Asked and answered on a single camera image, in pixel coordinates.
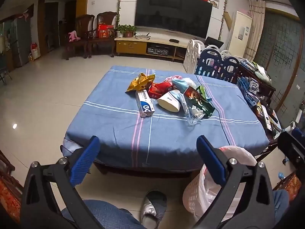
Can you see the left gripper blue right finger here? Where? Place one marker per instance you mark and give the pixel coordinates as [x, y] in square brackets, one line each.
[214, 159]

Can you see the black laptop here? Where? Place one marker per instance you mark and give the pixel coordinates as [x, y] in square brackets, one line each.
[215, 42]

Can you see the dark green snack bag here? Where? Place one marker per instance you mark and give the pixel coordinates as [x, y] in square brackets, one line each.
[199, 100]

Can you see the white blue paper cup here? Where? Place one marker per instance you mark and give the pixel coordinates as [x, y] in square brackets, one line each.
[170, 101]

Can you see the clear blue plastic bag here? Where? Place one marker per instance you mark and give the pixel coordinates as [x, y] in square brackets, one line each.
[192, 113]

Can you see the green potted plant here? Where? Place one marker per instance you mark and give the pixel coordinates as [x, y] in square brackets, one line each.
[126, 30]

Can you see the yellow wooden tv cabinet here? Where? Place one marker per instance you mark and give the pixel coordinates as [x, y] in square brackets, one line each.
[152, 47]

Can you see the blue face mask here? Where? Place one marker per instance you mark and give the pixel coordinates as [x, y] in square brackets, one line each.
[183, 84]

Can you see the blue jeans leg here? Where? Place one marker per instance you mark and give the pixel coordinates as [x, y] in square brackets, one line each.
[109, 216]

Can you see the red gift box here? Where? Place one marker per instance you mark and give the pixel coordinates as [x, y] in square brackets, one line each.
[104, 31]

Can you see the blue striped tablecloth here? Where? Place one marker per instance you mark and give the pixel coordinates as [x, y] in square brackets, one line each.
[165, 140]

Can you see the white blue toothpaste box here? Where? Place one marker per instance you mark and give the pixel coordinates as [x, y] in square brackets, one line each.
[144, 103]

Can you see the pink white plastic bag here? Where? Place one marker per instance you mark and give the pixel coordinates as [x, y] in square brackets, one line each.
[174, 77]

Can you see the dark wooden armchair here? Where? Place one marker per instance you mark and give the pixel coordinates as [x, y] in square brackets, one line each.
[84, 27]
[105, 18]

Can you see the white baby fence panel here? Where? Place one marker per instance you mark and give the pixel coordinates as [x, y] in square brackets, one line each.
[193, 53]

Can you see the white plastic bin liner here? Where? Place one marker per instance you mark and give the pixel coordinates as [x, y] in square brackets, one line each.
[228, 152]

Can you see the red snack wrapper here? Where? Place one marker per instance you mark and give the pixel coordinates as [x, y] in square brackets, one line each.
[157, 90]

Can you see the dark wooden armchair left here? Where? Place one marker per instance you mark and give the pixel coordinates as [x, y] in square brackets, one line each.
[84, 27]

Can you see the pink cloth on chair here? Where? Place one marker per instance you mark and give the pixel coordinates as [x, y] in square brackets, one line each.
[73, 36]

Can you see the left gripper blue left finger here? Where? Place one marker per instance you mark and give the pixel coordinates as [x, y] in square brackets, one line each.
[82, 159]

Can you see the large black television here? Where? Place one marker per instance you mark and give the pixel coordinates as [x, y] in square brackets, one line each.
[186, 16]

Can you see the dark wooden side table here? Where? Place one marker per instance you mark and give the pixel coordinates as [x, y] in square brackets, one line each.
[265, 93]

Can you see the beige curtain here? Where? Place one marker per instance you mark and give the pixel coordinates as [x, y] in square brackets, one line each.
[257, 12]

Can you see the gold foil wrapper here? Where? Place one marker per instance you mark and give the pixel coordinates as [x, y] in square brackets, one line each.
[142, 82]

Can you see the dark wooden armchair right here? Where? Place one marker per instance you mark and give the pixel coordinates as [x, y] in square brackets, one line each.
[105, 18]

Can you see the grey slipper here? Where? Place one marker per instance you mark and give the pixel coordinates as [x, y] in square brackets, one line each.
[153, 209]

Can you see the white standing air conditioner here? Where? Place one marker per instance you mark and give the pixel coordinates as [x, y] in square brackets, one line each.
[239, 34]

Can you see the navy baby fence panel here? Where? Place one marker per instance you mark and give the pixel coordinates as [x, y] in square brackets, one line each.
[211, 64]

